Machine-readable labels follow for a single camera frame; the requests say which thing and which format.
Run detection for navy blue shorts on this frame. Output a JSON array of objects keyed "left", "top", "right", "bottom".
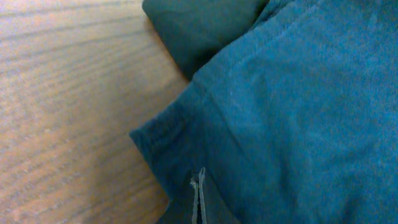
[{"left": 131, "top": 1, "right": 397, "bottom": 223}]

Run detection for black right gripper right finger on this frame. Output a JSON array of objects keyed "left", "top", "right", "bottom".
[{"left": 198, "top": 167, "right": 207, "bottom": 224}]

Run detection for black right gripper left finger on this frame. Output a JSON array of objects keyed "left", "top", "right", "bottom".
[{"left": 190, "top": 175, "right": 199, "bottom": 224}]

